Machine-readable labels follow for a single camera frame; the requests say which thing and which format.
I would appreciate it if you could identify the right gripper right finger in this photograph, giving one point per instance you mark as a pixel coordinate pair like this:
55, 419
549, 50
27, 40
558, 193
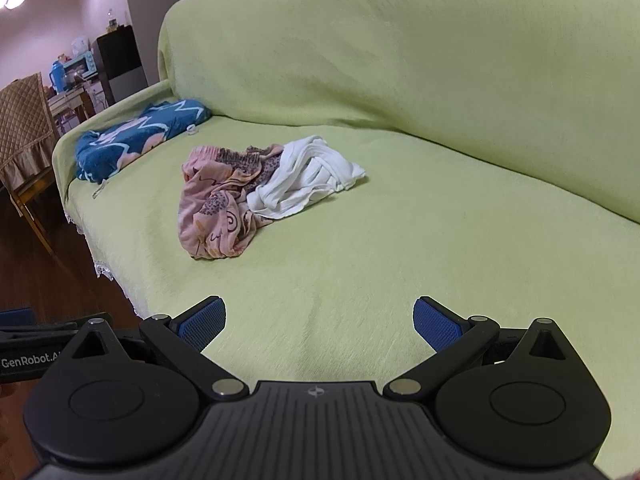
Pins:
458, 342

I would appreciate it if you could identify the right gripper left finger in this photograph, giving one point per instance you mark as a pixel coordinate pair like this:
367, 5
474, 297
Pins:
179, 343

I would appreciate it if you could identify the pink patterned shorts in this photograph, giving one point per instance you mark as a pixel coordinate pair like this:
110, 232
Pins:
214, 219

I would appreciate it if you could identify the blue patterned pillow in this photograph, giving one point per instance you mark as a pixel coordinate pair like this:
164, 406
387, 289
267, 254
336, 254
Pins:
100, 154

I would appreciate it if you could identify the white crumpled garment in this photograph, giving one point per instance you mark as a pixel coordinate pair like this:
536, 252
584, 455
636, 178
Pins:
309, 171

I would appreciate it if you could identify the quilted brown chair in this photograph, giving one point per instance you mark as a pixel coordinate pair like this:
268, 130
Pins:
28, 137

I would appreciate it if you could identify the green sofa cover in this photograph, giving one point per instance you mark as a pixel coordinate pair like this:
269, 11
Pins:
500, 140

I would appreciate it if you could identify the black refrigerator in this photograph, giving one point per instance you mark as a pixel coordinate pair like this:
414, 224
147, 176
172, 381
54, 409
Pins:
118, 63

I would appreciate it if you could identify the blue thermos jug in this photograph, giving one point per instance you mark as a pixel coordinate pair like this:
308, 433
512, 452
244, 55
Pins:
57, 77

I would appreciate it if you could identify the teal toaster oven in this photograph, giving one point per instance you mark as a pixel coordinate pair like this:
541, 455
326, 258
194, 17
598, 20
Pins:
82, 67

